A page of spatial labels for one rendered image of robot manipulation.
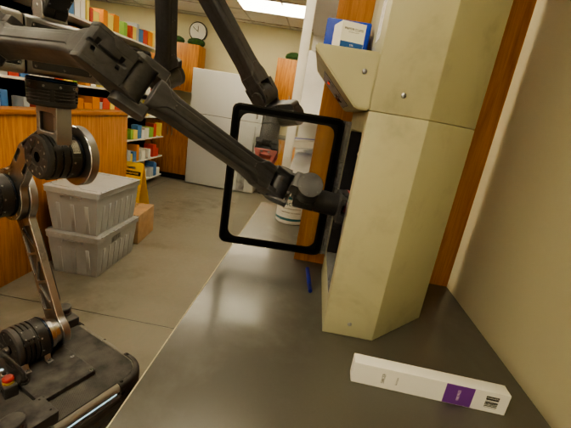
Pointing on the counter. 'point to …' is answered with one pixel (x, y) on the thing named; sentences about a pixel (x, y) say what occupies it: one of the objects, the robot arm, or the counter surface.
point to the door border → (325, 179)
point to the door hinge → (336, 183)
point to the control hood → (349, 73)
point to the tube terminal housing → (409, 158)
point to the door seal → (326, 187)
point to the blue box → (334, 27)
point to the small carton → (349, 34)
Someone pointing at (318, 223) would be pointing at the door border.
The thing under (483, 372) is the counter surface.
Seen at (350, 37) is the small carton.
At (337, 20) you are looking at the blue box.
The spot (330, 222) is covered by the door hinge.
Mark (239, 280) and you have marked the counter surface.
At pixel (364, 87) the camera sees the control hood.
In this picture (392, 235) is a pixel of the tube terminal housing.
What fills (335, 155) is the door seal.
